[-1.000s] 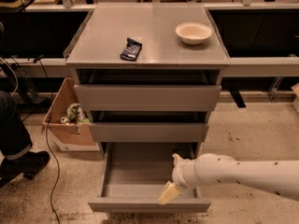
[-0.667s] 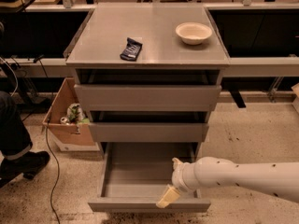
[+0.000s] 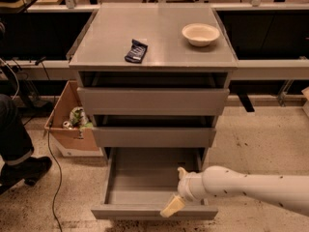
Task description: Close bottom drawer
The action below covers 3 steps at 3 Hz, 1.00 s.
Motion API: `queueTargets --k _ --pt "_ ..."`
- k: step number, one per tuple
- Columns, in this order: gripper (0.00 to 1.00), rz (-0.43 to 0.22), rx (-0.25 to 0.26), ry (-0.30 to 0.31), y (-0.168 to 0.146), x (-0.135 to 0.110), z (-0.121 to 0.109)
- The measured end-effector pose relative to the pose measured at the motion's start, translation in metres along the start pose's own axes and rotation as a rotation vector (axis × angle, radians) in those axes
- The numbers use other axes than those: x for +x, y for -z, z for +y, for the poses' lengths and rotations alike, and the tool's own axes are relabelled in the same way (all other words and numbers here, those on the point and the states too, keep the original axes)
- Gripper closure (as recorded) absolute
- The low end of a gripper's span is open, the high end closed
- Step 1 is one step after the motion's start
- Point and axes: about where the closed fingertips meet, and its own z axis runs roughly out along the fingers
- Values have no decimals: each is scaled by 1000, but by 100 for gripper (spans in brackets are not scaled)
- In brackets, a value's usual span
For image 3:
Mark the grey top drawer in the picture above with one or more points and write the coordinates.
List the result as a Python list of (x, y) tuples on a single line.
[(154, 93)]

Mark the grey drawer cabinet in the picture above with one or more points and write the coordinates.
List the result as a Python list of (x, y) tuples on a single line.
[(159, 26)]

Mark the crumpled green white bag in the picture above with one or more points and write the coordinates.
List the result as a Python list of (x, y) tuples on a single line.
[(79, 119)]

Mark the dark blue snack packet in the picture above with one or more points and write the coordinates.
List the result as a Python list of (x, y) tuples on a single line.
[(137, 52)]

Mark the brown cardboard box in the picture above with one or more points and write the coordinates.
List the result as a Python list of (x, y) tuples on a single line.
[(75, 142)]

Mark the grey bottom drawer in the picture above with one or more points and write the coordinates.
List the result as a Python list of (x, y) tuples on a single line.
[(141, 181)]

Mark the grey middle drawer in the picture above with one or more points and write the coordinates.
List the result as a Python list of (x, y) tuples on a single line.
[(154, 131)]

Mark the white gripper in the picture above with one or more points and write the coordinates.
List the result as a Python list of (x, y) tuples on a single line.
[(184, 187)]

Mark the white paper bowl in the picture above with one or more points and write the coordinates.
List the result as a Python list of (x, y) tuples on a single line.
[(199, 34)]

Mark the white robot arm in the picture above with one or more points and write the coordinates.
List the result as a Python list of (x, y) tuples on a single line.
[(289, 192)]

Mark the black shoe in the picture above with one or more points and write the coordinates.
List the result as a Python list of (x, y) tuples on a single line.
[(31, 170)]

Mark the dark trouser leg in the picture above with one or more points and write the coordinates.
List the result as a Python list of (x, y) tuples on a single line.
[(15, 143)]

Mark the grey drawer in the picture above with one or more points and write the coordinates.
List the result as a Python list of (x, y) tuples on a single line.
[(141, 181), (154, 131), (154, 93)]

